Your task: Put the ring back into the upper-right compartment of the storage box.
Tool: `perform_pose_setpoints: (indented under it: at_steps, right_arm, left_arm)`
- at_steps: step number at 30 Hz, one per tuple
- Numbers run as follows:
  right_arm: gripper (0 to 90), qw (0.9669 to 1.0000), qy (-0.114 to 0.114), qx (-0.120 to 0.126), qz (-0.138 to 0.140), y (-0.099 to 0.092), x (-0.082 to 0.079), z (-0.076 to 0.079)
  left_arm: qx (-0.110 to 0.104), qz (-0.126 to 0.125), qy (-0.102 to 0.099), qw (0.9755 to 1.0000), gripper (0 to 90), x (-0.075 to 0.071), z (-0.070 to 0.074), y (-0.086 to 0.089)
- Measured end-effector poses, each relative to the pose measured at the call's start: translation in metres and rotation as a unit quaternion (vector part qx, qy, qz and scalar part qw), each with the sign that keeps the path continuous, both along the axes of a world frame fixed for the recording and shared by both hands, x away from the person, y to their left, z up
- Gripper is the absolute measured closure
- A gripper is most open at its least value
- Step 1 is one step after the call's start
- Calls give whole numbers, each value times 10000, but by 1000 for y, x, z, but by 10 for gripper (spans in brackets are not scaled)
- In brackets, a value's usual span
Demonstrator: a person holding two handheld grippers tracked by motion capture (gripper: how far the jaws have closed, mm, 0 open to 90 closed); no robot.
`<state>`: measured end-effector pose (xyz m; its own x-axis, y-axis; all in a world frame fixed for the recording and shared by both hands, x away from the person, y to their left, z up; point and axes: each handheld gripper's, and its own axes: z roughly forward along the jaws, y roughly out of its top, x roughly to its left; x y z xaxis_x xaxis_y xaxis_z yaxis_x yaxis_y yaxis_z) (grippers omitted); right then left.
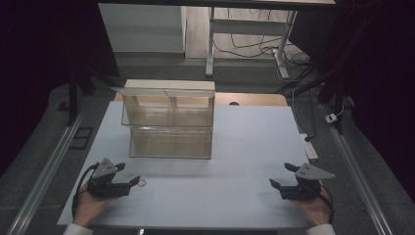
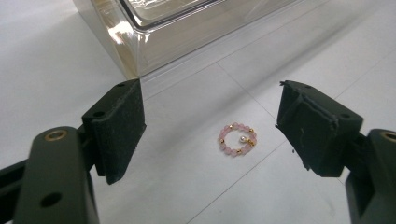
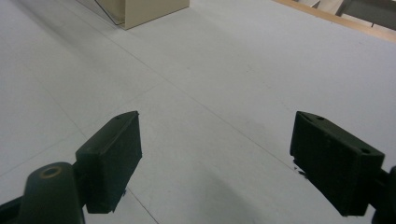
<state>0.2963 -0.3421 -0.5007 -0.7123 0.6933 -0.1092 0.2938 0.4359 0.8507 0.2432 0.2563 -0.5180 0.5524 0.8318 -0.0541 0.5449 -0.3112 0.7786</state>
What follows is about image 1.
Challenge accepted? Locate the metal floor rail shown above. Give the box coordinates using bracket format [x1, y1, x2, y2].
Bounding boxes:
[321, 104, 394, 235]
[6, 107, 87, 235]

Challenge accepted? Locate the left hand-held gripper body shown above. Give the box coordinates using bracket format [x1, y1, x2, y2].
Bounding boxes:
[86, 158, 132, 199]

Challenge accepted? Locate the person's left hand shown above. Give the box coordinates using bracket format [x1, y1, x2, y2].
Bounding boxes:
[72, 182, 115, 226]

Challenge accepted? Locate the black stand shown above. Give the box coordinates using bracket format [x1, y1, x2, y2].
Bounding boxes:
[67, 65, 99, 127]

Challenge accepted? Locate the person's right hand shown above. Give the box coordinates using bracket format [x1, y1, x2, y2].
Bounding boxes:
[292, 187, 332, 226]

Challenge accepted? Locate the white table mat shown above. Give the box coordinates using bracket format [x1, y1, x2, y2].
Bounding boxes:
[58, 101, 314, 229]

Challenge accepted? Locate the black floor socket frame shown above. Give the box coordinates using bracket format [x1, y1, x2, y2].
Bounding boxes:
[69, 126, 95, 151]

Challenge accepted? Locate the white desk frame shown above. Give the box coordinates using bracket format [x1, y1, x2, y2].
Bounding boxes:
[205, 6, 299, 79]

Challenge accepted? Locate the white cabinet panel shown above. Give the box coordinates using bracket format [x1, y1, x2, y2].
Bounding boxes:
[98, 3, 187, 54]

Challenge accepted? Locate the tangle of black floor cables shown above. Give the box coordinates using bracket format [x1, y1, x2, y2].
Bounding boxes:
[213, 8, 311, 67]

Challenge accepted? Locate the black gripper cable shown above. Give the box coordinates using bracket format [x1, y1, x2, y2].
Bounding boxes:
[317, 184, 336, 225]
[71, 163, 101, 219]

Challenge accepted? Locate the white power strip cable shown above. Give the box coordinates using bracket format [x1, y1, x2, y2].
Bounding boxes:
[291, 87, 302, 135]

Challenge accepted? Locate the white power strip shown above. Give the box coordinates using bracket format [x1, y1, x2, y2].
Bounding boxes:
[300, 132, 319, 161]

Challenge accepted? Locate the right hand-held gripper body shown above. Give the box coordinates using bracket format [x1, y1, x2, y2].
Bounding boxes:
[279, 163, 336, 201]

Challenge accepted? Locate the clear two-tier storage box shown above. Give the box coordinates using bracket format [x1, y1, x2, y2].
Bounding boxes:
[111, 78, 217, 161]

